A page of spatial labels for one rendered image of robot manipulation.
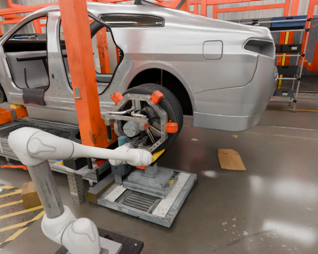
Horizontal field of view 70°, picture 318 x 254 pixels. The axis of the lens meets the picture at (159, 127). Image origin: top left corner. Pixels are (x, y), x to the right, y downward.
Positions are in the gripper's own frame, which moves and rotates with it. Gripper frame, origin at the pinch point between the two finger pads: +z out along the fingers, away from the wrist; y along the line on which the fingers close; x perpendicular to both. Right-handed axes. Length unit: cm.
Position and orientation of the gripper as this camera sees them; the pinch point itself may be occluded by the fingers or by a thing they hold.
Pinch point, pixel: (143, 137)
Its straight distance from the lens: 182.6
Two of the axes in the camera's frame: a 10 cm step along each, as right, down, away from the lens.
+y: 9.0, 1.2, -4.1
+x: -0.3, -9.4, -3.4
